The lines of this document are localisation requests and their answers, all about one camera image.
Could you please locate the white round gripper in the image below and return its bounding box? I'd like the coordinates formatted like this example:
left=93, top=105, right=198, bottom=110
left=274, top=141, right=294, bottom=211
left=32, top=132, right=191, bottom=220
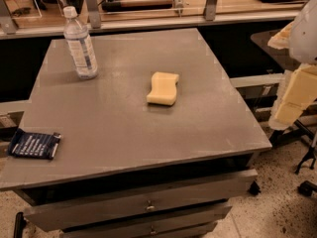
left=267, top=0, right=317, bottom=130

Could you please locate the yellow sponge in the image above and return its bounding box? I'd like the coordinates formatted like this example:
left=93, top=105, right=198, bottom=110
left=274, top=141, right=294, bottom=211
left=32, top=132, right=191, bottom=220
left=147, top=72, right=179, bottom=106

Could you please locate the clear plastic water bottle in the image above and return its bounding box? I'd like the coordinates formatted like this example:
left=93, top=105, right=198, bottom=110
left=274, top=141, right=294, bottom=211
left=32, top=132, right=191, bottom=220
left=63, top=6, right=98, bottom=79

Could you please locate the black office chair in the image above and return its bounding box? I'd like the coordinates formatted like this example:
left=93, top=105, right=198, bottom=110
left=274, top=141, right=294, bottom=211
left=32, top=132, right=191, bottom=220
left=250, top=29, right=317, bottom=196

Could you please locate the upper grey drawer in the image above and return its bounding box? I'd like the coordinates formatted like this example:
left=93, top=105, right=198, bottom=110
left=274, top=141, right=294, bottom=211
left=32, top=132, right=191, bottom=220
left=24, top=170, right=257, bottom=231

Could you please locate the grey drawer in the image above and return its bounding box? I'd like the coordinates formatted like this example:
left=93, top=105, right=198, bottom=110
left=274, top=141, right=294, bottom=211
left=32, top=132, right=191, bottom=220
left=24, top=170, right=257, bottom=231
left=60, top=202, right=232, bottom=238

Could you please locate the grey drawer cabinet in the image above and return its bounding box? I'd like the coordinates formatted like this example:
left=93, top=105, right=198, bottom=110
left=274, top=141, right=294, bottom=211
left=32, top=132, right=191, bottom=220
left=0, top=29, right=270, bottom=234

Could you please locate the lower grey drawer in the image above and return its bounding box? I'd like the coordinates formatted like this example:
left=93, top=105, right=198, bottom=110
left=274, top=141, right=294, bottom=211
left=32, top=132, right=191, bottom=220
left=60, top=202, right=232, bottom=238

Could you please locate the blue snack packet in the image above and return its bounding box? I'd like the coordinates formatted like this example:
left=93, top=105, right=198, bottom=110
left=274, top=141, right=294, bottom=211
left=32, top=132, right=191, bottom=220
left=8, top=129, right=61, bottom=160

